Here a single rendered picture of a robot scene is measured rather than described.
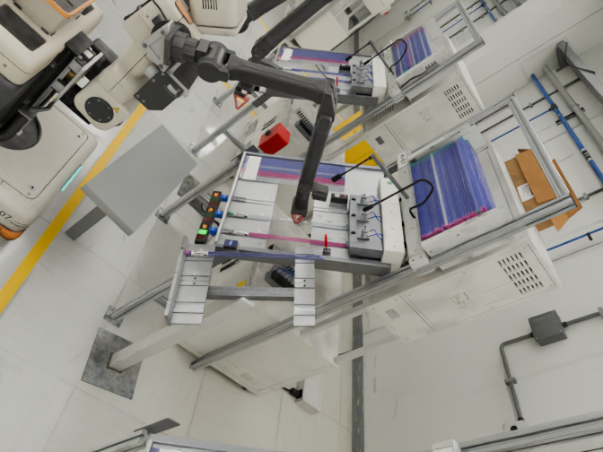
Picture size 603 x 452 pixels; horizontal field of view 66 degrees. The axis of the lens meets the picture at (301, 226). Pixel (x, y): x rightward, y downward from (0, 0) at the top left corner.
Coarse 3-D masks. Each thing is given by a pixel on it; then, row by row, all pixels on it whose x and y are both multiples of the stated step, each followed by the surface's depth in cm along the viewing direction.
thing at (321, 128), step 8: (320, 120) 147; (328, 120) 147; (320, 128) 150; (328, 128) 150; (312, 136) 159; (320, 136) 158; (312, 144) 162; (320, 144) 161; (312, 152) 165; (320, 152) 165; (304, 160) 173; (312, 160) 169; (304, 168) 173; (312, 168) 172; (304, 176) 176; (312, 176) 176; (312, 184) 179
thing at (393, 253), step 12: (384, 180) 216; (384, 192) 209; (384, 204) 202; (396, 204) 203; (384, 216) 196; (396, 216) 197; (384, 228) 191; (396, 228) 191; (384, 240) 185; (396, 240) 185; (384, 252) 182; (396, 252) 181; (396, 264) 185
